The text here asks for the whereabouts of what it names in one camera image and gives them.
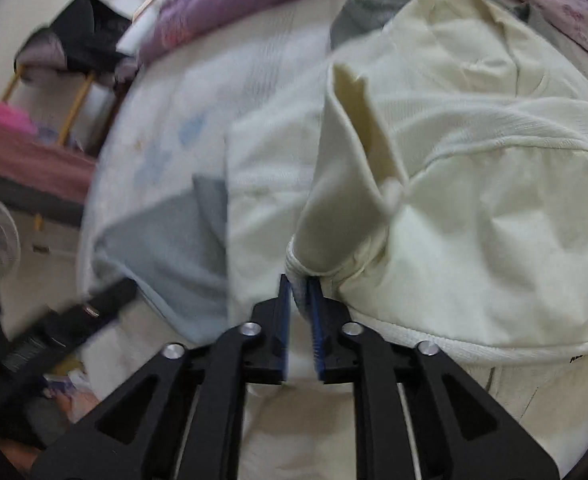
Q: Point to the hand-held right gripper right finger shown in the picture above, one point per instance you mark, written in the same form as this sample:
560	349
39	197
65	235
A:
315	330

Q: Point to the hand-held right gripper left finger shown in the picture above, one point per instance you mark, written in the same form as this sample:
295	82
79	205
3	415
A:
284	330

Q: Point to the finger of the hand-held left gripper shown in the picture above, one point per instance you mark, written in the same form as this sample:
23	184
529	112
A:
101	305

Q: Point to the cream white sweatshirt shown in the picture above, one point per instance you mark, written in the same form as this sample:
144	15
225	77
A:
474	200

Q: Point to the wooden clothes rack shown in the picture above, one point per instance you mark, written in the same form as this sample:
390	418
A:
74	100

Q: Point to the dark clothes pile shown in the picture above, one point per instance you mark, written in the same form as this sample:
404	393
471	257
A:
81	40

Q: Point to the light blue-grey garment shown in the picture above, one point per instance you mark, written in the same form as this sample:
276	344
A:
169	260

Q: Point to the maroon bench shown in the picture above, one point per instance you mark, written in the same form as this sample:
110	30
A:
29	165

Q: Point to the white patterned bed sheet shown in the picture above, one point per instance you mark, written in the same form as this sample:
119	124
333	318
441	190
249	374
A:
184	125

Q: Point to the pink cloth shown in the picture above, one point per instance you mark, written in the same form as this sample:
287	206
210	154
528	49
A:
11	117

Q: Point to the grey garment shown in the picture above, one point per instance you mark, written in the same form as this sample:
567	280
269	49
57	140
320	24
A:
369	7

